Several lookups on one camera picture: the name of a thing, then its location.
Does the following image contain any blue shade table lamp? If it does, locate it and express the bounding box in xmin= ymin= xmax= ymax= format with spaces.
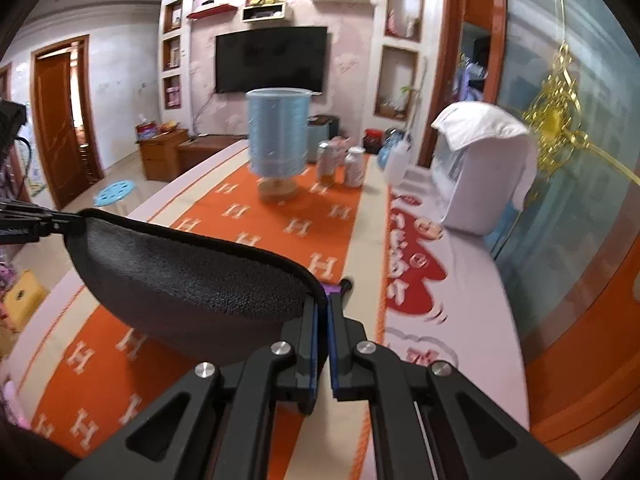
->
xmin=245 ymin=88 xmax=312 ymax=202

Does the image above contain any white pill bottle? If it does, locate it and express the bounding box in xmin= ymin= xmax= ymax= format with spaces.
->
xmin=344 ymin=146 xmax=366 ymax=188

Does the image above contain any black flat screen television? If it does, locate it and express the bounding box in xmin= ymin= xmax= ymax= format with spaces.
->
xmin=215 ymin=26 xmax=329 ymax=93

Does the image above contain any silver drink can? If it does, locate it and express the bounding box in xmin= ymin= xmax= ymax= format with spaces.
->
xmin=316 ymin=141 xmax=336 ymax=186

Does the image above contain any white wall shelf box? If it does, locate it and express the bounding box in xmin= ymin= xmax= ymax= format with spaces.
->
xmin=242 ymin=2 xmax=292 ymax=24

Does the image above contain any white countertop appliance with cloth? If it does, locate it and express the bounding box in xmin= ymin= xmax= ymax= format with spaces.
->
xmin=431 ymin=101 xmax=537 ymax=236

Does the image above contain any blue round plastic stool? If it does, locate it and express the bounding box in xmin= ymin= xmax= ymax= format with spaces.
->
xmin=93 ymin=180 xmax=137 ymax=216

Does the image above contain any purple grey microfiber towel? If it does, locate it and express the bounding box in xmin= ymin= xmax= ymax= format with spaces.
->
xmin=63 ymin=209 xmax=329 ymax=365

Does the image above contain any wooden tv cabinet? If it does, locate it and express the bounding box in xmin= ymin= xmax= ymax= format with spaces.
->
xmin=138 ymin=128 xmax=246 ymax=182

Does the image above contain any gold chinese knot ornament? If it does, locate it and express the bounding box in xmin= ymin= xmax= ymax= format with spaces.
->
xmin=522 ymin=41 xmax=640 ymax=187

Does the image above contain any yellow plastic stool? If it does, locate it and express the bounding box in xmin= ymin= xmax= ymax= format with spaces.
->
xmin=1 ymin=270 xmax=49 ymax=333

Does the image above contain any red wall shelf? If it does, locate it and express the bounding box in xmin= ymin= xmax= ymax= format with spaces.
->
xmin=186 ymin=3 xmax=239 ymax=21

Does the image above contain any brown wooden door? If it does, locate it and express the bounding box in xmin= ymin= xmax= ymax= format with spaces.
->
xmin=30 ymin=35 xmax=104 ymax=209

